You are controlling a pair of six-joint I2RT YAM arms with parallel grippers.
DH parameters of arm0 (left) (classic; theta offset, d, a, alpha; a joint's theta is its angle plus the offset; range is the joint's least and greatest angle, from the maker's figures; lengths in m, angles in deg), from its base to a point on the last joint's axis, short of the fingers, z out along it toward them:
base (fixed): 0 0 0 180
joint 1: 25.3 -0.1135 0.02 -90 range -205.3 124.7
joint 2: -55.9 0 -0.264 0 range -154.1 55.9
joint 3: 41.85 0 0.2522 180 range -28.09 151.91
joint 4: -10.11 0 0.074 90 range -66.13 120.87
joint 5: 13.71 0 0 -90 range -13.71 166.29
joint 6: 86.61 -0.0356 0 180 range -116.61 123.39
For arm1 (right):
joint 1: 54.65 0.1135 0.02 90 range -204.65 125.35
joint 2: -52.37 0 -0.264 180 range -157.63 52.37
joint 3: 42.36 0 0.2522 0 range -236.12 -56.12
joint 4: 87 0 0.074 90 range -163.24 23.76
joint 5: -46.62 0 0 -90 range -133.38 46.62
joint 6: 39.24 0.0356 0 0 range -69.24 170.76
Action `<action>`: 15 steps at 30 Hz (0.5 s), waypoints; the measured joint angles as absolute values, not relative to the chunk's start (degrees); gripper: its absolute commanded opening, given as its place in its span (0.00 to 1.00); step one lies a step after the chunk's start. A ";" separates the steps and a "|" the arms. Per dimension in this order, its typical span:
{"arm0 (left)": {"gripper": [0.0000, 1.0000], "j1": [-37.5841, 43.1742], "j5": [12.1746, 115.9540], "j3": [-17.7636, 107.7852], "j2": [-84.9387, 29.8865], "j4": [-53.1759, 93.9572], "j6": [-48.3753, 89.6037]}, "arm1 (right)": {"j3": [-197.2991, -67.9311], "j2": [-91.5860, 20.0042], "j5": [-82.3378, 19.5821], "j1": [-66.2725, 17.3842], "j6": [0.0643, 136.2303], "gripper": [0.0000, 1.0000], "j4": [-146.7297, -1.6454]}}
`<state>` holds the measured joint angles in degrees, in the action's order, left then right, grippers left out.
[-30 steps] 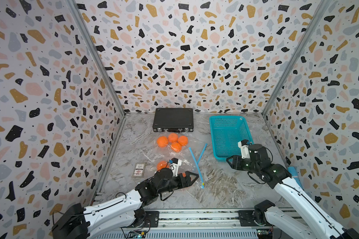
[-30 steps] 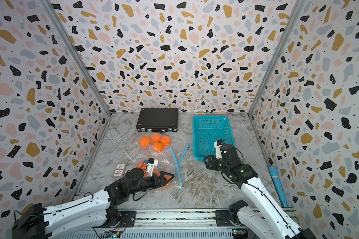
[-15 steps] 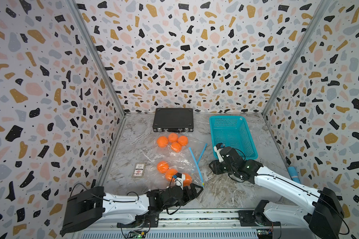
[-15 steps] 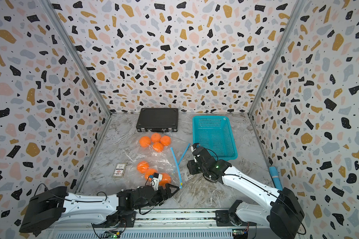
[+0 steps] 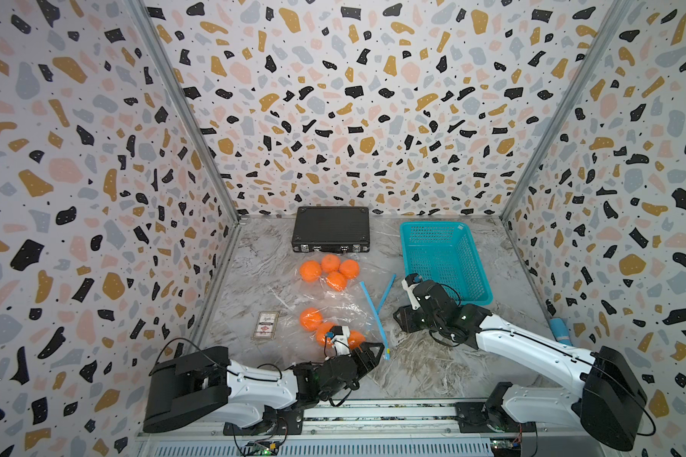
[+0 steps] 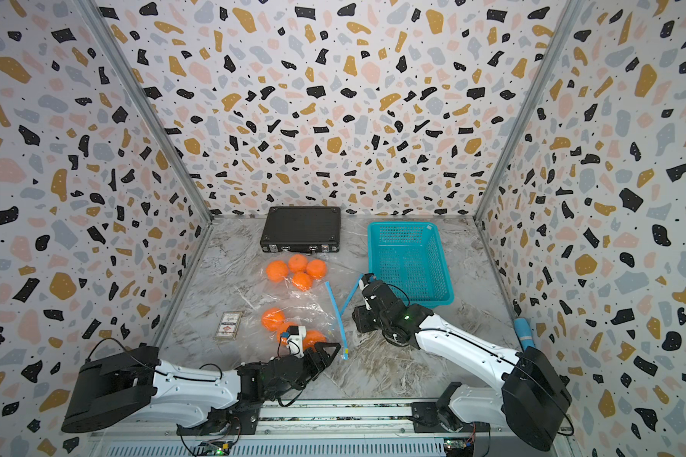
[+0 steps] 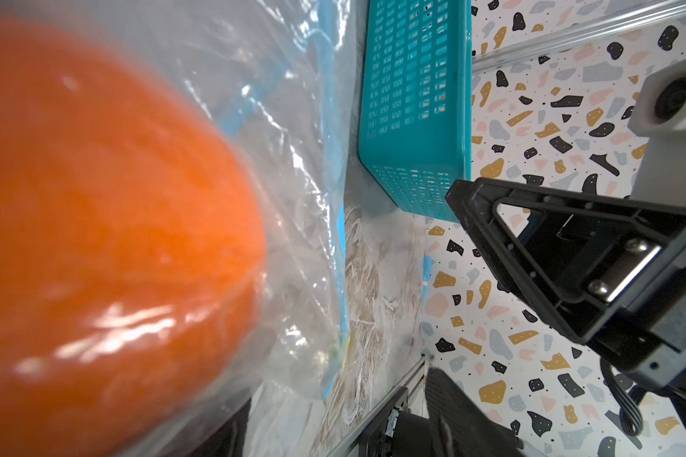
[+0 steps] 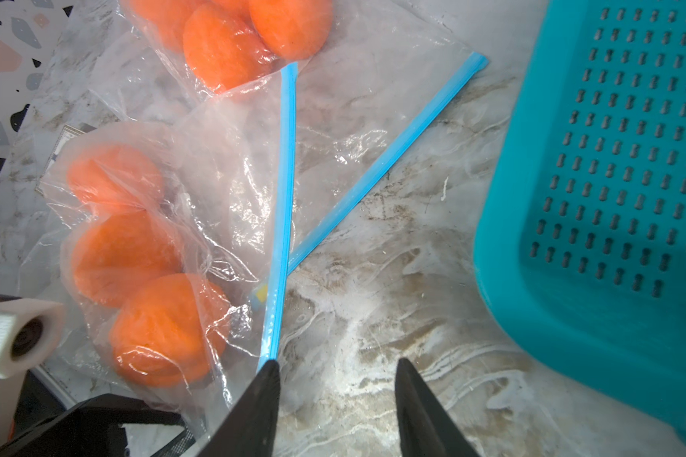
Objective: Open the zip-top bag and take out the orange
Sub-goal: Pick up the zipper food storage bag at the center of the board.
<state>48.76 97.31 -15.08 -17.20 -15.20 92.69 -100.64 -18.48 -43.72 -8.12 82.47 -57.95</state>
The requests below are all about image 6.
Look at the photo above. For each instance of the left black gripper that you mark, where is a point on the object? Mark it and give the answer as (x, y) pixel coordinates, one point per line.
(321, 357)

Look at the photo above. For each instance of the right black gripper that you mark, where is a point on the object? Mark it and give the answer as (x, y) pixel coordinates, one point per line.
(359, 316)

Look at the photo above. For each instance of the orange fruit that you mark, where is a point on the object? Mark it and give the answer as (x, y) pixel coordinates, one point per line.
(312, 337)
(288, 332)
(272, 319)

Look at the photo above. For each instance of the clear zip-top bag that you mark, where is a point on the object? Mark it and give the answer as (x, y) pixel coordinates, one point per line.
(338, 287)
(255, 343)

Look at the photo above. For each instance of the teal plastic basket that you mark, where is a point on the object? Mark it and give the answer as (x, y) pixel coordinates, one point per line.
(410, 256)

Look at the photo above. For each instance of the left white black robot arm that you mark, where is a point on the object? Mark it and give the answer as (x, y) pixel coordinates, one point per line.
(138, 385)

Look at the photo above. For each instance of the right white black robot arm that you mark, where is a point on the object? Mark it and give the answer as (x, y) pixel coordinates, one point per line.
(530, 398)

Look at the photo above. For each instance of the black hard case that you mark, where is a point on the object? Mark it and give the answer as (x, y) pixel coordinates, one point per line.
(302, 230)

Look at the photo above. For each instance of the small printed packet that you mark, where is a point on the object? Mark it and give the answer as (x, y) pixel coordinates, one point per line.
(229, 326)

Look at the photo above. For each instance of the green circuit board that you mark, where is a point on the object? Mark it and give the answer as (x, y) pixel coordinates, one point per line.
(214, 448)

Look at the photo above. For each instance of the blue cylindrical tube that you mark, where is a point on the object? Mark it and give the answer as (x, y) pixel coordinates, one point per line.
(524, 333)

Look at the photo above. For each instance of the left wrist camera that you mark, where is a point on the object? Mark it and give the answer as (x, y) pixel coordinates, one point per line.
(296, 349)

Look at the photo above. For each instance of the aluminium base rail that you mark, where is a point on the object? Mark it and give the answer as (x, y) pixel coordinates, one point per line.
(359, 427)

